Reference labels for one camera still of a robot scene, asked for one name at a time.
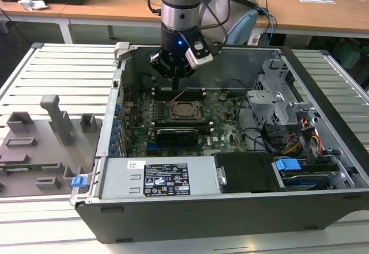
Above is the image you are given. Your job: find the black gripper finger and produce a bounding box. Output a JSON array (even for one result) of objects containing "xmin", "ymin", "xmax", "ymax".
[
  {"xmin": 176, "ymin": 65, "xmax": 197, "ymax": 91},
  {"xmin": 149, "ymin": 52, "xmax": 176, "ymax": 91}
]

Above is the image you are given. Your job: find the silver square CPU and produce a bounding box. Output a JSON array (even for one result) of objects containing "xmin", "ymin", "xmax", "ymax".
[{"xmin": 178, "ymin": 104, "xmax": 198, "ymax": 117}]

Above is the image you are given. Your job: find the metal socket cover frame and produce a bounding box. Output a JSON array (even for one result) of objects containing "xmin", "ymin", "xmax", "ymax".
[{"xmin": 170, "ymin": 101, "xmax": 206, "ymax": 122}]

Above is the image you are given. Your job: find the CPU socket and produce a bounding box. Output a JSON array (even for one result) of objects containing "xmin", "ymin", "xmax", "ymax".
[{"xmin": 169, "ymin": 100, "xmax": 208, "ymax": 122}]

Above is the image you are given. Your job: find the black graphics card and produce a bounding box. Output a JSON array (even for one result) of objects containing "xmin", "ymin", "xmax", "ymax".
[{"xmin": 155, "ymin": 126, "xmax": 199, "ymax": 147}]

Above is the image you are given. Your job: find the wooden desk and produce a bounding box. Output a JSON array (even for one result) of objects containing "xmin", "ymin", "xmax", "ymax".
[
  {"xmin": 60, "ymin": 0, "xmax": 369, "ymax": 40},
  {"xmin": 0, "ymin": 0, "xmax": 73, "ymax": 44}
]

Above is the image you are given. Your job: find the green motherboard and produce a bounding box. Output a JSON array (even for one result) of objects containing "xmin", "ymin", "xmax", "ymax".
[{"xmin": 122, "ymin": 91, "xmax": 251, "ymax": 158}]

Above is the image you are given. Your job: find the silver metal drive cage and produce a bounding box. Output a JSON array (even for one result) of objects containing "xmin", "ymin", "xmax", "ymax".
[{"xmin": 246, "ymin": 58, "xmax": 318, "ymax": 128}]

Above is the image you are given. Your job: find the silver power supply with label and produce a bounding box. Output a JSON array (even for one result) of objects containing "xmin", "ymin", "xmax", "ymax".
[{"xmin": 99, "ymin": 157, "xmax": 221, "ymax": 200}]

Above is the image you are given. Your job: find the black plastic shroud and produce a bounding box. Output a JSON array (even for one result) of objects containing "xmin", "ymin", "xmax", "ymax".
[{"xmin": 214, "ymin": 152, "xmax": 286, "ymax": 194}]

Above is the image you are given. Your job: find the hard disk in blue carrier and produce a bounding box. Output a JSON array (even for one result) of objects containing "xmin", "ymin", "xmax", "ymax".
[{"xmin": 273, "ymin": 156, "xmax": 338, "ymax": 192}]

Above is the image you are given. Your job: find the crumpled white paper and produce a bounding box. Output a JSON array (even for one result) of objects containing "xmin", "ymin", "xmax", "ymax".
[{"xmin": 17, "ymin": 0, "xmax": 49, "ymax": 12}]

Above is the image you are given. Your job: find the blue plastic latch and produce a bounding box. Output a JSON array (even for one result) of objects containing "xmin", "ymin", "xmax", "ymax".
[{"xmin": 71, "ymin": 176, "xmax": 87, "ymax": 188}]

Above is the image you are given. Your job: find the black open PC case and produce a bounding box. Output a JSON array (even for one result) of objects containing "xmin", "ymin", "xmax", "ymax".
[{"xmin": 70, "ymin": 42, "xmax": 369, "ymax": 245}]

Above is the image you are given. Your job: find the grey parts rack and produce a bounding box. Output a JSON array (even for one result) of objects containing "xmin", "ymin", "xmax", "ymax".
[{"xmin": 0, "ymin": 94, "xmax": 104, "ymax": 199}]

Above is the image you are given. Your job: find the green RAM stick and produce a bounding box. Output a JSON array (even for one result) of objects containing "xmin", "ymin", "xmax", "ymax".
[{"xmin": 0, "ymin": 163, "xmax": 60, "ymax": 171}]

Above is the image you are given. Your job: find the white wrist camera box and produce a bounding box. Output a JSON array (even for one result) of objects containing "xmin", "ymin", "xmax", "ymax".
[{"xmin": 184, "ymin": 39, "xmax": 216, "ymax": 70}]

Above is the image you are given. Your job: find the grey case latch handle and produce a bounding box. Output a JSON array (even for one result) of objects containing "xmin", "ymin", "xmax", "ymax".
[{"xmin": 114, "ymin": 42, "xmax": 132, "ymax": 62}]

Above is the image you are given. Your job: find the blue cable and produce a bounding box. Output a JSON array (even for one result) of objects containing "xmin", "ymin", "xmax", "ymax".
[{"xmin": 258, "ymin": 5, "xmax": 278, "ymax": 47}]

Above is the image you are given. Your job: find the coloured wire bundle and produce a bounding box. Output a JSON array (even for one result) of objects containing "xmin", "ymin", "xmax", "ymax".
[{"xmin": 284, "ymin": 115, "xmax": 322, "ymax": 157}]

